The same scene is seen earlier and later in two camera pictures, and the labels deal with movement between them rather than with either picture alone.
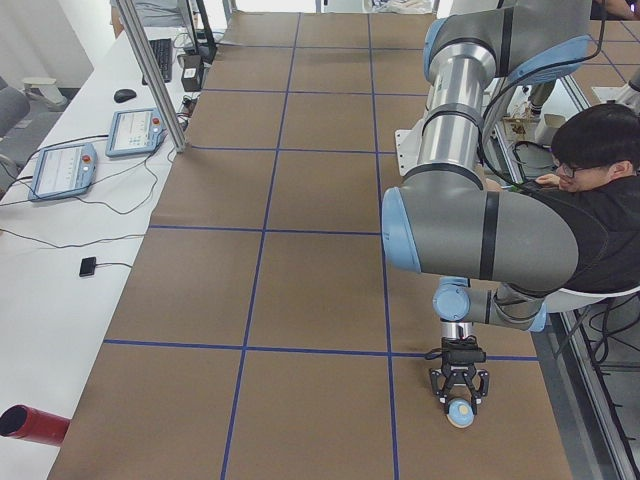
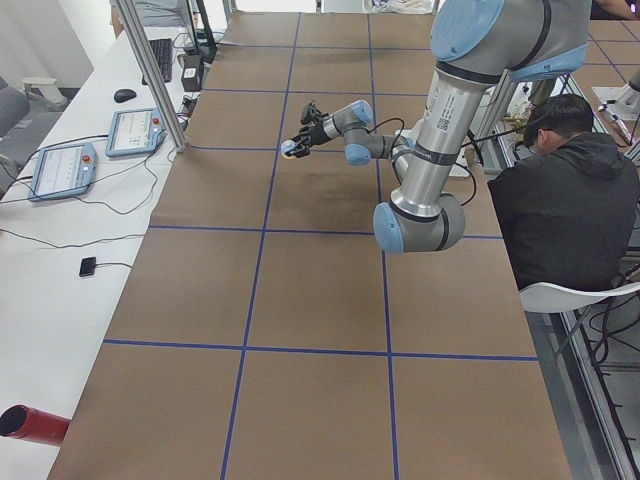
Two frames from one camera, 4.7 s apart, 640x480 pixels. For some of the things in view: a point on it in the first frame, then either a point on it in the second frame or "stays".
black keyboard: (162, 49) stays
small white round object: (460, 413) to (287, 146)
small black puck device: (87, 266) stays
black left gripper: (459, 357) to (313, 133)
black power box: (192, 71) stays
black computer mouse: (124, 95) stays
